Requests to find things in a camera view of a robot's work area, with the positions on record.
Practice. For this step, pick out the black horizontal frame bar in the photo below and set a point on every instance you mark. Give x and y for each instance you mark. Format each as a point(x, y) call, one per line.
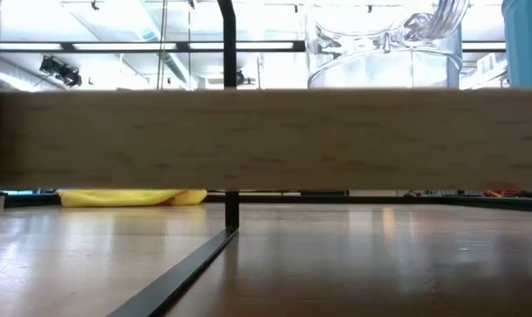
point(116, 46)

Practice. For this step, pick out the clear glass jar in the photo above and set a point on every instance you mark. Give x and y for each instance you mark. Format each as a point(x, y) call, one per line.
point(380, 61)

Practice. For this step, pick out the wooden shelf board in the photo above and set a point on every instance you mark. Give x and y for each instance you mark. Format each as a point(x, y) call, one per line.
point(270, 138)

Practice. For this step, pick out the black table edge rail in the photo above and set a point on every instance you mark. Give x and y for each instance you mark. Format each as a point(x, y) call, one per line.
point(380, 200)

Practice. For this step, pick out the blue plastic mug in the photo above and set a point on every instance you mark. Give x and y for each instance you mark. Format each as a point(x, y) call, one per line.
point(528, 44)

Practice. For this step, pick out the black ceiling fixture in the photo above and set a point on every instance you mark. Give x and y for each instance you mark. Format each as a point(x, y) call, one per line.
point(61, 71)

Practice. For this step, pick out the yellow cloth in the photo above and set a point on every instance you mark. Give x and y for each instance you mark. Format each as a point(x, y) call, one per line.
point(125, 198)

